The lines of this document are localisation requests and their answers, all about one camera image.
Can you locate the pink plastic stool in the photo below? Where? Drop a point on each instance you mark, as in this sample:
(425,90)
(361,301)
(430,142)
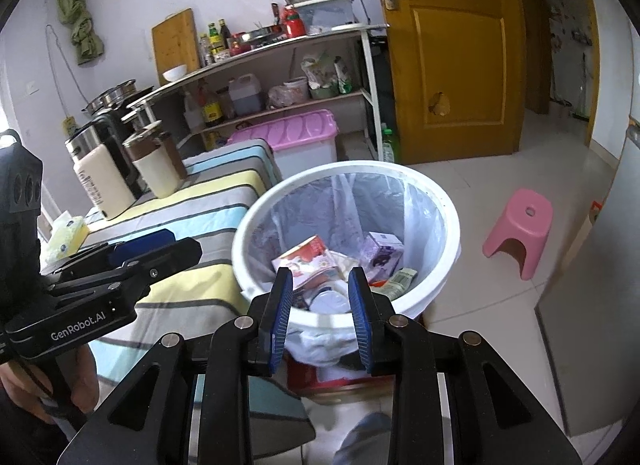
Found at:
(526,219)

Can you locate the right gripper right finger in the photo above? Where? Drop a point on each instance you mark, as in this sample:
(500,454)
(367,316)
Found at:
(393,345)

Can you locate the striped tablecloth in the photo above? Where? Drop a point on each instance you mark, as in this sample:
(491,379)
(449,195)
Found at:
(147,419)

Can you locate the green glass bottle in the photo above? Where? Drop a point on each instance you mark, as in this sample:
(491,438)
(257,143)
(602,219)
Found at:
(390,145)

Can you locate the wooden door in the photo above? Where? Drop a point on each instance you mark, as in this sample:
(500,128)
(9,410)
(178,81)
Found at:
(458,71)

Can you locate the white trash bin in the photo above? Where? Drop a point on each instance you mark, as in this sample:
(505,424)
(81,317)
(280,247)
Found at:
(341,203)

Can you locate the pink lidded storage box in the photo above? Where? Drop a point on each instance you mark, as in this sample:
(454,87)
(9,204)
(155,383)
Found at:
(299,142)

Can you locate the refrigerator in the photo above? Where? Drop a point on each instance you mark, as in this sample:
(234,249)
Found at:
(589,317)

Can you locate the green hanging cloth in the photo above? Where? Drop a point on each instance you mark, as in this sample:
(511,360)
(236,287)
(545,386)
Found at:
(75,15)

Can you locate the metal shelf rack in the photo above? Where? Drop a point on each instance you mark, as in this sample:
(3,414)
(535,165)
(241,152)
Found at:
(280,62)

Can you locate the wooden cutting board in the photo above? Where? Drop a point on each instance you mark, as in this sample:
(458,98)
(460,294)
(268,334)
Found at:
(175,43)

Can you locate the white electric kettle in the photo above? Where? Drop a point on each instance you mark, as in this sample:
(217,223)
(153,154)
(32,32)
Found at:
(102,165)

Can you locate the strawberry milk carton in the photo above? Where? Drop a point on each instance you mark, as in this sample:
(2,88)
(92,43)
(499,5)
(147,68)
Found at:
(309,262)

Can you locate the white yogurt cup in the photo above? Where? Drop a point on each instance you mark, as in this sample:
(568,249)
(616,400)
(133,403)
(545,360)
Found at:
(327,301)

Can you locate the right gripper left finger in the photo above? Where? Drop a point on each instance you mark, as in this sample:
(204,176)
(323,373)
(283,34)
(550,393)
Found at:
(251,345)

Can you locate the red bottle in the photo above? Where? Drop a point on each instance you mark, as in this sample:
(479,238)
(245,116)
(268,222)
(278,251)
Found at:
(293,24)

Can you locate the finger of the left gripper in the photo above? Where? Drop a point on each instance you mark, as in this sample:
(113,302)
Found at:
(85,289)
(135,248)

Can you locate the steel pot on stove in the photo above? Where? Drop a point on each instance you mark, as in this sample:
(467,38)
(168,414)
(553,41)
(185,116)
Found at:
(111,98)

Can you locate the white bowl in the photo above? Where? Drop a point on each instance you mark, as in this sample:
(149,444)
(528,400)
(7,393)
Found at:
(174,74)

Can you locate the purple milk carton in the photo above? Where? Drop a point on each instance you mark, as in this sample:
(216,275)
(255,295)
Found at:
(379,255)

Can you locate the yellow tissue pack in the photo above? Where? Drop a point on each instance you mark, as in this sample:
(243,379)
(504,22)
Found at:
(68,234)

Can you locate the cream brown lidded mug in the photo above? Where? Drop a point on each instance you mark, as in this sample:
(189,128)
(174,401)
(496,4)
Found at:
(156,157)

